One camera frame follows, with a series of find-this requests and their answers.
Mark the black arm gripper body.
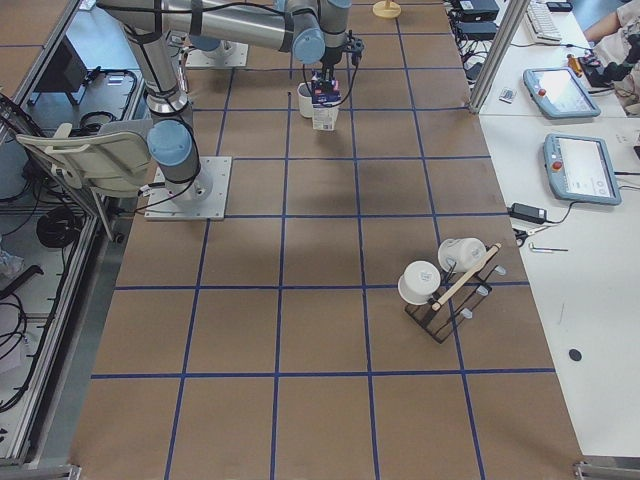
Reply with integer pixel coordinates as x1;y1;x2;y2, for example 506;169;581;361
319;47;344;80

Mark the white HOME mug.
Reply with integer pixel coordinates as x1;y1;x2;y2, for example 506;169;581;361
297;83;313;119

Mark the blue white milk carton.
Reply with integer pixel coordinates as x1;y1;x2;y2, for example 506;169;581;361
310;71;342;131

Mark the beige wooden stand base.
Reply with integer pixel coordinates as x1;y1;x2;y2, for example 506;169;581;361
372;0;402;19

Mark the white keyboard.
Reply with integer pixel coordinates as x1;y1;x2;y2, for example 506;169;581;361
525;1;562;45

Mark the teach pendant far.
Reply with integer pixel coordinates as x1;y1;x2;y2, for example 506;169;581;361
523;67;601;119

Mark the teach pendant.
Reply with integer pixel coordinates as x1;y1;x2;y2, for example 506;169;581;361
542;133;622;205
523;67;601;119

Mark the white mug on rack rear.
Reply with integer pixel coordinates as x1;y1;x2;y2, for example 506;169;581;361
438;238;486;273

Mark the white mug on rack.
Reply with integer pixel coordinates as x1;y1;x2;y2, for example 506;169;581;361
398;260;441;305
438;238;486;273

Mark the white mug on rack front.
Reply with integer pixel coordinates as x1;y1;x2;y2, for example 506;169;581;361
398;260;441;305

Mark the grey plastic chair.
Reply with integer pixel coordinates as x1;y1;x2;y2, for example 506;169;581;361
16;119;153;198

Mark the black power adapter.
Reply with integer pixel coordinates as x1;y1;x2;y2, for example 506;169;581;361
508;202;547;225

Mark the teach pendant near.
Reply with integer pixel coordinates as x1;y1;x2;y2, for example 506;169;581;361
542;133;622;205

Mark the allen key on desk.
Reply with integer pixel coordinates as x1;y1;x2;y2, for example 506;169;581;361
528;242;568;254

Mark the black round cap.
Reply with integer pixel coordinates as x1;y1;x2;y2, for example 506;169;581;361
568;348;582;362

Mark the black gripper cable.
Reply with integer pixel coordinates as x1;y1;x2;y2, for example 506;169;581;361
299;29;364;106

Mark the aluminium frame post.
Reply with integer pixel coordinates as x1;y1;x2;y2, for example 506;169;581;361
468;0;529;114

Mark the black wire mug rack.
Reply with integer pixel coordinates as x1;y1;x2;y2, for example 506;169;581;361
404;263;493;344

